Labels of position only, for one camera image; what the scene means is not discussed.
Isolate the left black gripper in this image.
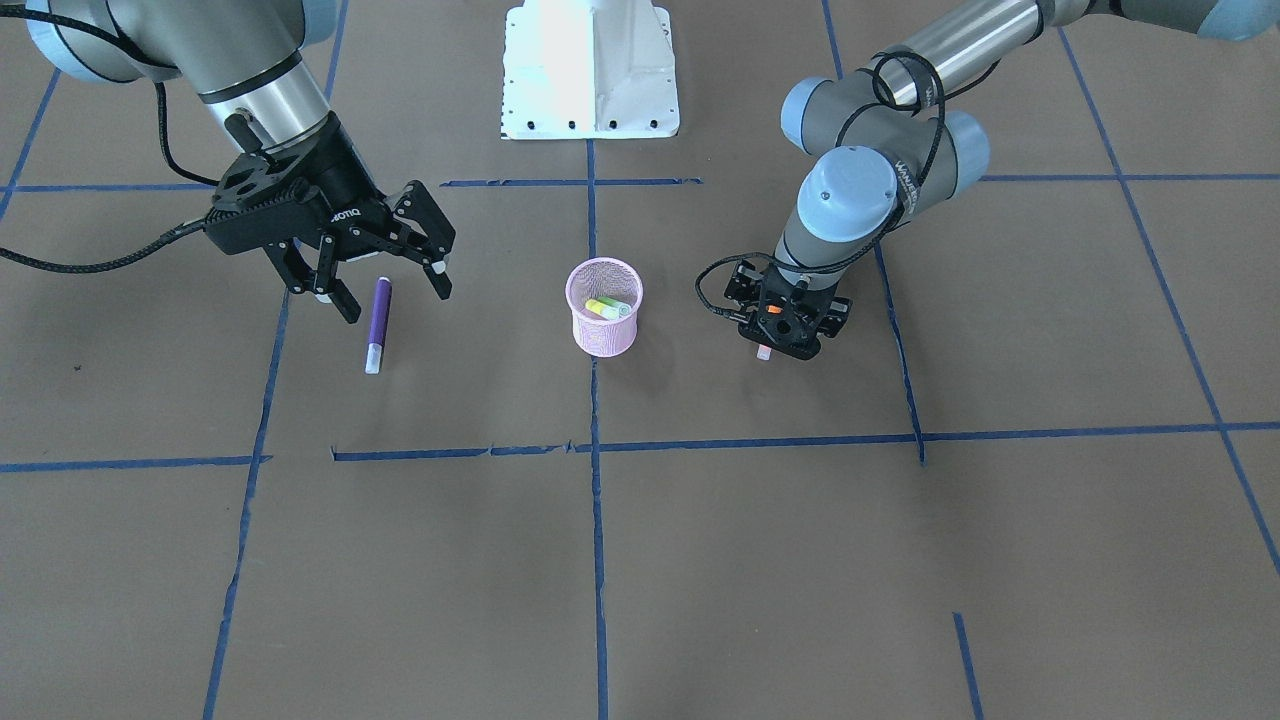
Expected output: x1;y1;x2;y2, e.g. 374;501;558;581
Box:
755;268;831;346

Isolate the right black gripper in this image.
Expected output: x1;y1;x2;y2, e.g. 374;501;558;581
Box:
262;111;456;324

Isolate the orange highlighter pen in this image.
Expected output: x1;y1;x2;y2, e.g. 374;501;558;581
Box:
756;304;785;361

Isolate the purple highlighter pen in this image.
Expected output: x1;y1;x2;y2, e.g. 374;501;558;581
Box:
364;275;393;375

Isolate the green highlighter pen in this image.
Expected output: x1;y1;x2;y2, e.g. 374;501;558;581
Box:
596;296;634;320

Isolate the yellow highlighter pen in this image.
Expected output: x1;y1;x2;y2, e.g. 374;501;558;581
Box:
584;299;618;322

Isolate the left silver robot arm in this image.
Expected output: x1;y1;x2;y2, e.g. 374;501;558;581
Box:
724;1;1277;360

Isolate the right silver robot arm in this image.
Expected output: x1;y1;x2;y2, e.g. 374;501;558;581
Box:
3;1;456;323

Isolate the pink mesh pen holder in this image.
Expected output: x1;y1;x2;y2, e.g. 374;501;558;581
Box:
564;258;644;357

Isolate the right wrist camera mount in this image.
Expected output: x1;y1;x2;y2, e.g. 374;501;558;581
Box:
204;152;330;255

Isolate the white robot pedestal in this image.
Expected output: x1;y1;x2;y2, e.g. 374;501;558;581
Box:
499;1;681;141

